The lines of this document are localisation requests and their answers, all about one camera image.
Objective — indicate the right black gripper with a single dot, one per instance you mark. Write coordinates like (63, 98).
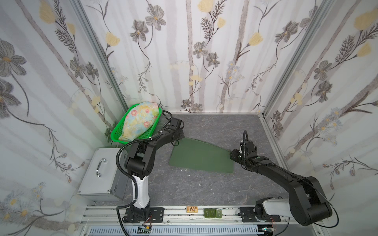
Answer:
(236, 155)

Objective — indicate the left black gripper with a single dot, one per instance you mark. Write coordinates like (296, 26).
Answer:
(175, 132)

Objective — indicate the green skirt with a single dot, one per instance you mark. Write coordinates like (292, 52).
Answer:
(199, 155)

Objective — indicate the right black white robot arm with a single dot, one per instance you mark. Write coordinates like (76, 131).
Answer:
(306, 202)

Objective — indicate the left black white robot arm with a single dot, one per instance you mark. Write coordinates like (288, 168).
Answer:
(136, 160)

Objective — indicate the floral pastel skirt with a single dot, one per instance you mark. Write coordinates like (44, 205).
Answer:
(138, 121)

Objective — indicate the green plastic basket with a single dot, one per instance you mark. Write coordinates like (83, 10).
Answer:
(116, 133)

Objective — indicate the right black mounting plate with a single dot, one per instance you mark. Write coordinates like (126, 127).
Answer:
(249, 215)

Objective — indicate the black mounting plate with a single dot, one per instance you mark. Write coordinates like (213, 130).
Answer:
(249, 215)
(155, 214)

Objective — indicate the green tag block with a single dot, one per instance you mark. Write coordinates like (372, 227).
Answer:
(212, 213)

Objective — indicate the small wooden tag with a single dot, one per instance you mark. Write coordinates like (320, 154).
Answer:
(192, 209)

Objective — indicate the silver aluminium case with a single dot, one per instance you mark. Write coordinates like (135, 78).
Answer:
(103, 181)

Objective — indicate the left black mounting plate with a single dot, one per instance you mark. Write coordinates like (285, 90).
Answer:
(155, 214)

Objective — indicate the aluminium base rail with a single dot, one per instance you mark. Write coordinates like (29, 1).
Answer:
(178, 215)

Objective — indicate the white vented cable duct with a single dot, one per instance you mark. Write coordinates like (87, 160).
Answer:
(193, 230)

